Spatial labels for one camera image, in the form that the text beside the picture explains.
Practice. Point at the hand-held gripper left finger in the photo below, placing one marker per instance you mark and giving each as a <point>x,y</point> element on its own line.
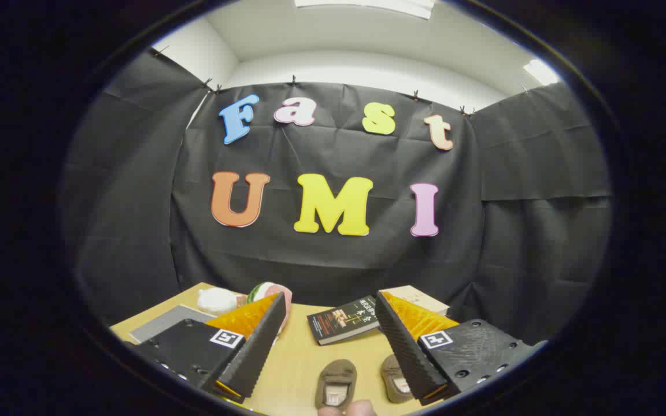
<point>258,358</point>

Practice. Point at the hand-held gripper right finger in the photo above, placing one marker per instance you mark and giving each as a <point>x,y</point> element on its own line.
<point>405,352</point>

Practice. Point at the brown fuzzy shoe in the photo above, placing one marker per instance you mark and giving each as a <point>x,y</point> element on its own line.
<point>336,372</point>
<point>392,372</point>

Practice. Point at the cream fabric storage box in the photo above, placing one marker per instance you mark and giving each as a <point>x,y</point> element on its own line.
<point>165,323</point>

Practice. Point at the white plush toy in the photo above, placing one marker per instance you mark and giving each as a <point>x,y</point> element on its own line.
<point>217,301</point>

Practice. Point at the watermelon slice plush toy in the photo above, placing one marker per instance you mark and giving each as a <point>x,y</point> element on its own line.
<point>272,289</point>

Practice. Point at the black paperback book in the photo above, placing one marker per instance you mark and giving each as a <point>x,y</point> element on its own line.
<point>341,320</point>

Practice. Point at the black backdrop cloth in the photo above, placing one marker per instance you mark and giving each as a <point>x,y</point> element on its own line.
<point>339,260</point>

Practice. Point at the ceiling light panel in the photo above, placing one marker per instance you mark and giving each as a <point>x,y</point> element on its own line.
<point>541,72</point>

